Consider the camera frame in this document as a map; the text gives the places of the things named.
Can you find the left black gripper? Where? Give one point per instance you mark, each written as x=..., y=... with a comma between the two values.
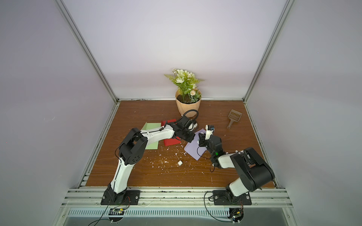
x=192, y=136

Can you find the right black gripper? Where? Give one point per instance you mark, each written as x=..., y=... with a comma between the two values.
x=203, y=140

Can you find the purple envelope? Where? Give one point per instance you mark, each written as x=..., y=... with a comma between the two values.
x=193, y=148

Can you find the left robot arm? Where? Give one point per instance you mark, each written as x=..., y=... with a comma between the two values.
x=132, y=149

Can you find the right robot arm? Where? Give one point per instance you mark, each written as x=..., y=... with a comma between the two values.
x=252, y=169

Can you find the red envelope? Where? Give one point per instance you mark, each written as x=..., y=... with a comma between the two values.
x=170, y=141

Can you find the green envelope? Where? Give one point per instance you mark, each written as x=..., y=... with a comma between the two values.
x=151, y=126

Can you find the beige flower pot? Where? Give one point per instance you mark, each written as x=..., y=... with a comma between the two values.
x=182, y=107

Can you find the brown plastic scoop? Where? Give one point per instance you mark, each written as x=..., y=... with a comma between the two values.
x=234, y=116

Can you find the artificial flower plant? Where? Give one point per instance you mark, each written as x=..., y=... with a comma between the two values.
x=187, y=85

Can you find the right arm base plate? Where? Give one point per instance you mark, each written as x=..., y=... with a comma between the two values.
x=223, y=197

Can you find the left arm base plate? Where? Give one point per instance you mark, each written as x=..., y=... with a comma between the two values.
x=127, y=197

